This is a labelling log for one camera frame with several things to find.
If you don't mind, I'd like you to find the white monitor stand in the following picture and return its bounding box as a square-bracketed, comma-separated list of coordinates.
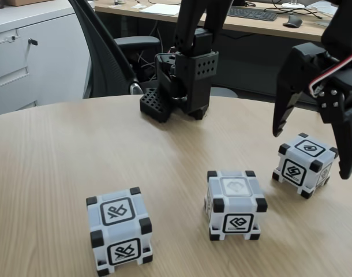
[281, 0, 306, 9]

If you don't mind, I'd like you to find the black office chair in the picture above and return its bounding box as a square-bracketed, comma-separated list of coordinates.
[69, 0, 239, 100]

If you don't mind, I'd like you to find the red white servo cable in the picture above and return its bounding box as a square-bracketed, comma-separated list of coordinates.
[308, 48, 352, 98]

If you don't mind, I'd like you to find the white cube angular symbol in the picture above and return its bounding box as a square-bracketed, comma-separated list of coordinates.
[204, 170, 268, 242]

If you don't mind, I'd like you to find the black computer keyboard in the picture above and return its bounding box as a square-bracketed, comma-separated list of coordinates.
[226, 6, 279, 21]

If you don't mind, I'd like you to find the black computer mouse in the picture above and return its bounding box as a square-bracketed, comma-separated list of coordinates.
[282, 13, 303, 29]

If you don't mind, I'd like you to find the white paper sheet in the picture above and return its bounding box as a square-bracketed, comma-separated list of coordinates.
[140, 2, 179, 15]

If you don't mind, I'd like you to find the white cube zigzag symbol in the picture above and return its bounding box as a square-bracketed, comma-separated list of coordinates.
[271, 132, 340, 199]

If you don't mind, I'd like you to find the white filing cabinet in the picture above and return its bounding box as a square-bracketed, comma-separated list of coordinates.
[0, 4, 92, 116]

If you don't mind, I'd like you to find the white cube crossed symbol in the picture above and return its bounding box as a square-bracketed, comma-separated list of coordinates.
[85, 186, 153, 275]

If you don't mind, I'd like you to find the grey laptop stand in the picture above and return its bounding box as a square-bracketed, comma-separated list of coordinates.
[307, 0, 338, 28]

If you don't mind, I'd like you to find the brown cardboard box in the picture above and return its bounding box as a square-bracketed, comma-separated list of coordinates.
[4, 0, 54, 7]

